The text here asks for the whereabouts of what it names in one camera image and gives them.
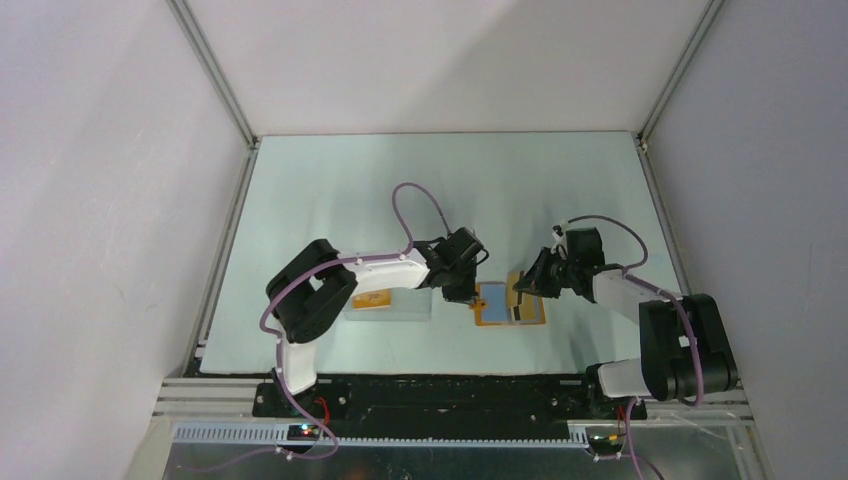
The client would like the clear plastic card box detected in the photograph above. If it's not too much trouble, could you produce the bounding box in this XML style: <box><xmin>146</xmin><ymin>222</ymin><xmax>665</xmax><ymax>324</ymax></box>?
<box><xmin>340</xmin><ymin>288</ymin><xmax>433</xmax><ymax>322</ymax></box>

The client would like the left aluminium frame post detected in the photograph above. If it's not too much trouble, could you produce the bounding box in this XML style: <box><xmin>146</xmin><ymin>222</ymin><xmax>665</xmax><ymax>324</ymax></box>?
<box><xmin>167</xmin><ymin>0</ymin><xmax>259</xmax><ymax>372</ymax></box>

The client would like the grey slotted cable duct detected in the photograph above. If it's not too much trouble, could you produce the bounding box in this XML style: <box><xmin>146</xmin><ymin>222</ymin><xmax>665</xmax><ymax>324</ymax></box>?
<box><xmin>173</xmin><ymin>421</ymin><xmax>589</xmax><ymax>449</ymax></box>

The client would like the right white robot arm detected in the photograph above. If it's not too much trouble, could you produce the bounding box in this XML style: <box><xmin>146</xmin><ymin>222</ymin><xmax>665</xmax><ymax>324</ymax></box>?
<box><xmin>512</xmin><ymin>227</ymin><xmax>739</xmax><ymax>418</ymax></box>

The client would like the orange card holder wallet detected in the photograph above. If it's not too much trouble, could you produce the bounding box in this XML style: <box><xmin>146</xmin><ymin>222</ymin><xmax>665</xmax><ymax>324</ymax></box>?
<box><xmin>470</xmin><ymin>270</ymin><xmax>547</xmax><ymax>327</ymax></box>

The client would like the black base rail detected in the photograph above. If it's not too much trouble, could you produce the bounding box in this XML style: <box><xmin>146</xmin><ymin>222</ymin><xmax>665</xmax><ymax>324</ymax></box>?
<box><xmin>251</xmin><ymin>374</ymin><xmax>628</xmax><ymax>440</ymax></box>

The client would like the aluminium frame post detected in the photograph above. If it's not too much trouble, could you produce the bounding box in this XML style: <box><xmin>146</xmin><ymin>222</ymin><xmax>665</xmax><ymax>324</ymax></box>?
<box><xmin>167</xmin><ymin>0</ymin><xmax>259</xmax><ymax>372</ymax></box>
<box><xmin>637</xmin><ymin>1</ymin><xmax>730</xmax><ymax>293</ymax></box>

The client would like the right aluminium frame post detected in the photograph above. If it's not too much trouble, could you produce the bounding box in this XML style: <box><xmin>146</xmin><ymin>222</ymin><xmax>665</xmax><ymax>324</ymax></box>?
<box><xmin>637</xmin><ymin>1</ymin><xmax>730</xmax><ymax>293</ymax></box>

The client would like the gold credit card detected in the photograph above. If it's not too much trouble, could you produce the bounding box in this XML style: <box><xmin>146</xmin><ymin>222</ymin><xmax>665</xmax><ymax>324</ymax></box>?
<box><xmin>506</xmin><ymin>290</ymin><xmax>538</xmax><ymax>323</ymax></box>
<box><xmin>351</xmin><ymin>289</ymin><xmax>392</xmax><ymax>310</ymax></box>

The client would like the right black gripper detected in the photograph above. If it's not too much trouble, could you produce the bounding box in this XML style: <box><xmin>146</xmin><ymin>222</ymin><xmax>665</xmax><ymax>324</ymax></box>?
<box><xmin>513</xmin><ymin>246</ymin><xmax>578</xmax><ymax>298</ymax></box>

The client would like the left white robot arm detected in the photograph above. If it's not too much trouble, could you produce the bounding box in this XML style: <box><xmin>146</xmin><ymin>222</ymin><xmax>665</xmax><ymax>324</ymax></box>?
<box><xmin>260</xmin><ymin>227</ymin><xmax>489</xmax><ymax>417</ymax></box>

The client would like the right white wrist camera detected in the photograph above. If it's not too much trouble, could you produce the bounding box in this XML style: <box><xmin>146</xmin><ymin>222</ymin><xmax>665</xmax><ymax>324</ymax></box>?
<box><xmin>550</xmin><ymin>223</ymin><xmax>568</xmax><ymax>260</ymax></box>

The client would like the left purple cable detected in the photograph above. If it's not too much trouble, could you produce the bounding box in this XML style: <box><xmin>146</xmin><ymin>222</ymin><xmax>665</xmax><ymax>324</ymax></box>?
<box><xmin>257</xmin><ymin>182</ymin><xmax>455</xmax><ymax>462</ymax></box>

